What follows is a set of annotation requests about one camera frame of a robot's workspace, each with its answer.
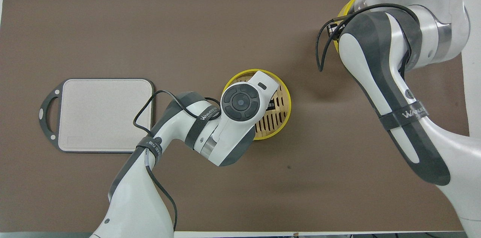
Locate white cutting board grey rim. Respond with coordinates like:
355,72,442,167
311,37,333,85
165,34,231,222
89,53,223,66
38,78,156,154

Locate yellow rimmed steamer lid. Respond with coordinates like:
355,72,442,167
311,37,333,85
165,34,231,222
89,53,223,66
335,0,360,53

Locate yellow bamboo steamer basket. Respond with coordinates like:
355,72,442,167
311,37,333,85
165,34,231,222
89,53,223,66
221,68,292,141

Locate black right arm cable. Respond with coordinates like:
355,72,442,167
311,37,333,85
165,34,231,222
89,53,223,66
315,3,418,73

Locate brown table mat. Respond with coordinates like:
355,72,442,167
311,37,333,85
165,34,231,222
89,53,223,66
0,0,470,233

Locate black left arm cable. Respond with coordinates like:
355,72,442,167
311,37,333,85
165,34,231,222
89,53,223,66
133,89,222,232

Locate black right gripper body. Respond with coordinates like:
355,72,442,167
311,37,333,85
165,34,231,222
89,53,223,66
326,19,341,40

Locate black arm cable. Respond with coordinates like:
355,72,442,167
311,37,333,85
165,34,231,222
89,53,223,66
133,89,222,232
315,3,418,73

